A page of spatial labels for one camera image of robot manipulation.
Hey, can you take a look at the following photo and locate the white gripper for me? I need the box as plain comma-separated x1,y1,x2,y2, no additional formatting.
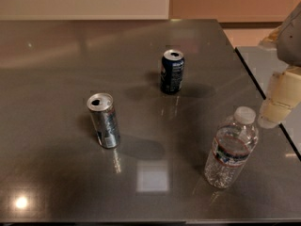
258,2,301,129

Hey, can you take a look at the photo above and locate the silver slim can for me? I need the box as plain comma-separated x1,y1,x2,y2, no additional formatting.
87,93,120,149

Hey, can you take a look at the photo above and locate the blue pepsi can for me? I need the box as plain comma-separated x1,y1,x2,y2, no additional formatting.
160,49,184,94

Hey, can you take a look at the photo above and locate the clear plastic water bottle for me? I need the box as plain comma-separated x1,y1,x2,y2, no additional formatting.
204,106,259,189

